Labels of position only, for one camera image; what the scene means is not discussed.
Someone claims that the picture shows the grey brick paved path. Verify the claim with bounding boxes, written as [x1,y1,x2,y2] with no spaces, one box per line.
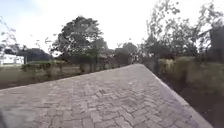
[0,63,214,128]

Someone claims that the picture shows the large dark tree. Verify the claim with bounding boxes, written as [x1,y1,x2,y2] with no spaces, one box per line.
[49,15,109,73]

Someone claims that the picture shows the low bushes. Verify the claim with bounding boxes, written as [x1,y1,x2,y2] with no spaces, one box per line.
[20,60,68,80]

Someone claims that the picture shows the row of trees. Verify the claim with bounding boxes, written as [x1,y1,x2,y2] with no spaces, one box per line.
[138,0,224,64]

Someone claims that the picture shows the dark building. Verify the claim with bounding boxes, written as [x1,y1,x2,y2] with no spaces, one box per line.
[23,47,53,63]

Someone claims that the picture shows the grass and dirt ground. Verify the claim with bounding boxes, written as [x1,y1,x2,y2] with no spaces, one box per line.
[0,61,111,90]

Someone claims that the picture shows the white building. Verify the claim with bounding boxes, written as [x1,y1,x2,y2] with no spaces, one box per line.
[0,53,26,66]

